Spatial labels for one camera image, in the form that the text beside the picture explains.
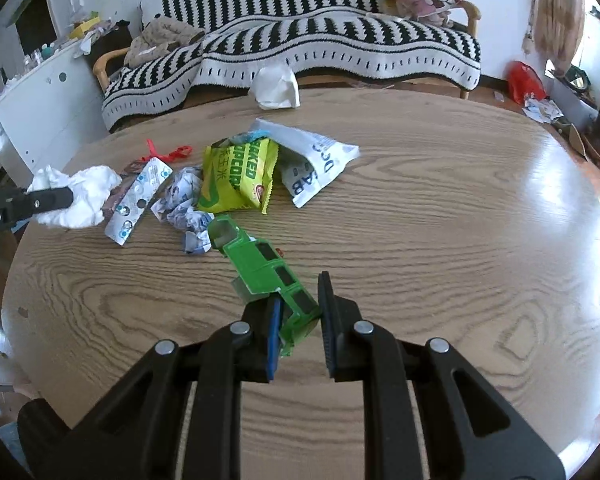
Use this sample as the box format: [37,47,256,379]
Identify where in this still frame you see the yellow box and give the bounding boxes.
[70,17,102,39]

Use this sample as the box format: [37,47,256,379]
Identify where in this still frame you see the silver blister pack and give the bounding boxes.
[104,156,173,247]

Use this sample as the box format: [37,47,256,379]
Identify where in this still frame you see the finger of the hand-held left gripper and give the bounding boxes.
[10,186,76,221]

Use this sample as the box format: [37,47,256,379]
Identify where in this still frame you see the brown curtain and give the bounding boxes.
[535,0,588,73]

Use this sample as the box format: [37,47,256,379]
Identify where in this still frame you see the pink printed cushion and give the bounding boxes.
[380,0,468,28]

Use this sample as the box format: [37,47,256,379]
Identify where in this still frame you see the red bag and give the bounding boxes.
[509,60,548,106]

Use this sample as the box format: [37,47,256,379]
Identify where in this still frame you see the white cabinet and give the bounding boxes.
[0,37,106,176]

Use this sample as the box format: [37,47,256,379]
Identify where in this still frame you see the white plastic bag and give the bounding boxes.
[252,117,361,209]

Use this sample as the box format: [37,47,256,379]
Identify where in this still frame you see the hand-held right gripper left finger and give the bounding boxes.
[17,296,283,480]

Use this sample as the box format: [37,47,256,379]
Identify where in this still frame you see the wooden sofa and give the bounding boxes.
[92,0,482,101]

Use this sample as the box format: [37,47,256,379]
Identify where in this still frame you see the brown wrapper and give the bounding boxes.
[102,160,153,213]

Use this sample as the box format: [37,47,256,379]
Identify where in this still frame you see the yellow-green popcorn bag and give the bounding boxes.
[196,137,281,216]

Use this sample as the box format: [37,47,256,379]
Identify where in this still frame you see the patterned grey bed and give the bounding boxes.
[102,0,482,133]

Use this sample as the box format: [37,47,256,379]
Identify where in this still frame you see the white tissue wad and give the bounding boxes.
[248,62,302,111]

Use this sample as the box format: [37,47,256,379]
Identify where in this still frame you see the green paper carton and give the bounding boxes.
[207,214,326,358]

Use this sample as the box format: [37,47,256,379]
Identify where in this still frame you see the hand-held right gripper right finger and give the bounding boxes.
[317,271,566,480]

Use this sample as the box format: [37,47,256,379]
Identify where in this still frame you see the red ribbon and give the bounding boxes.
[146,139,192,162]

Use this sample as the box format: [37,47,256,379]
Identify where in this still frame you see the white tissue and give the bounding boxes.
[27,164,123,228]

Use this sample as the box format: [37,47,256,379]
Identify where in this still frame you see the scattered white papers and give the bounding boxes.
[522,94,563,123]

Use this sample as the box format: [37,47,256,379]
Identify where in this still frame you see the teal wrapper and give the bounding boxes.
[227,130,271,148]

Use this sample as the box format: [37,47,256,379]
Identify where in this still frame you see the crumpled printed paper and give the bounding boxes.
[150,165,216,255]

